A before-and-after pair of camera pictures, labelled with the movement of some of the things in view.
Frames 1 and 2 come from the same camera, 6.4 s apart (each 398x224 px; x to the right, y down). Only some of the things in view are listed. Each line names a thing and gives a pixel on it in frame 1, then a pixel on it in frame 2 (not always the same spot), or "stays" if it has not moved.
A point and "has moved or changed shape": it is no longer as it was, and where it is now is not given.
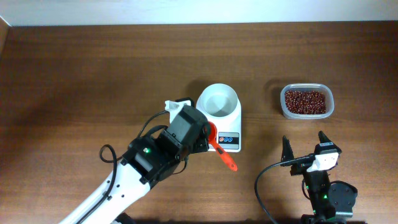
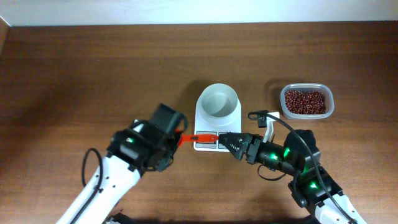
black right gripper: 304,166 -> 252,149
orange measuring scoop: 212,132 has moved or changed shape
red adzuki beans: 305,102 stays
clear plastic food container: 306,101 stays
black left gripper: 200,145 -> 174,144
